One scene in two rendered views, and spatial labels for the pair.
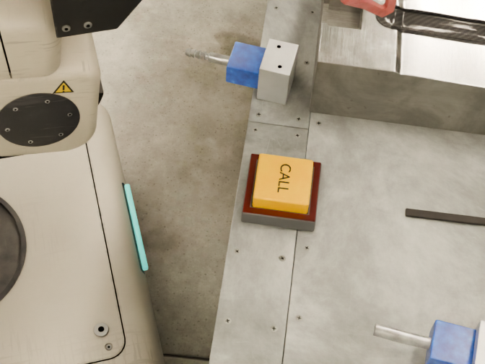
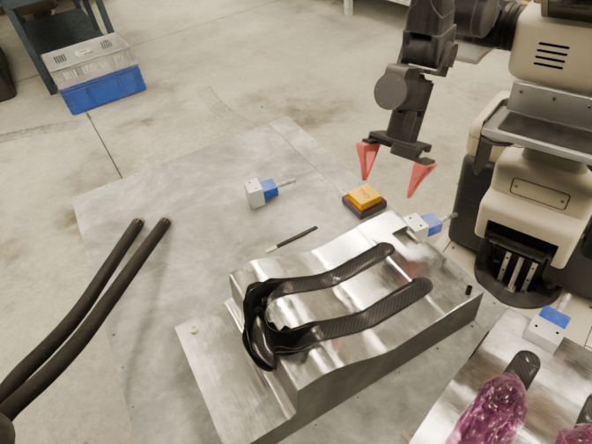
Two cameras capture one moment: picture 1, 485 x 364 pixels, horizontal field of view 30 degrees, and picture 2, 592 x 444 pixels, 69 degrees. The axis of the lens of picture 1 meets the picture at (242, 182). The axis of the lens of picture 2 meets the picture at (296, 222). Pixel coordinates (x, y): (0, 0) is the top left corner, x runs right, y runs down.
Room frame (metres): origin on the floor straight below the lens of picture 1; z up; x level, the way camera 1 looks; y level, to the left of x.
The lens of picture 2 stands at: (1.18, -0.56, 1.54)
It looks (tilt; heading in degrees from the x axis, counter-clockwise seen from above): 44 degrees down; 153
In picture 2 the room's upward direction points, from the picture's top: 8 degrees counter-clockwise
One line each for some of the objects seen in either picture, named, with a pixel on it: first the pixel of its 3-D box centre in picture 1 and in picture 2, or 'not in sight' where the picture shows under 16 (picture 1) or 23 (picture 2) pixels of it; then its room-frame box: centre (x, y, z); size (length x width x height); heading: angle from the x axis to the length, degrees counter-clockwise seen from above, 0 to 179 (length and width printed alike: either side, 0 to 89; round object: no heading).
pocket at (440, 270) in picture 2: not in sight; (445, 277); (0.87, -0.11, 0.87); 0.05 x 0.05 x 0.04; 86
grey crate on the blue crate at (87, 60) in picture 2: not in sight; (90, 59); (-2.46, -0.25, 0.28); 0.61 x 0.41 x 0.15; 89
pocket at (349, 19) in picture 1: (341, 22); (407, 242); (0.76, -0.10, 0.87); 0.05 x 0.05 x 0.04; 86
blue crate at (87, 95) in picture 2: not in sight; (99, 81); (-2.46, -0.25, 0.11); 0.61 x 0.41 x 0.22; 89
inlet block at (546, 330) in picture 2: not in sight; (553, 319); (1.03, -0.02, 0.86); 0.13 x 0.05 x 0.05; 104
